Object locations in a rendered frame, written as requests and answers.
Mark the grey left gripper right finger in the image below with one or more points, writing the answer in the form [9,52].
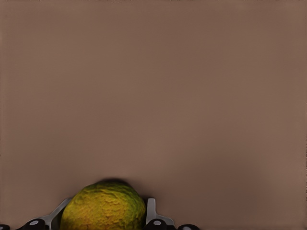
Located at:
[153,219]

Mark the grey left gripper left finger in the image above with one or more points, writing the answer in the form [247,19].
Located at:
[49,219]

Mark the yellow-green orange fruit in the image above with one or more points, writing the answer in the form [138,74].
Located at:
[103,208]

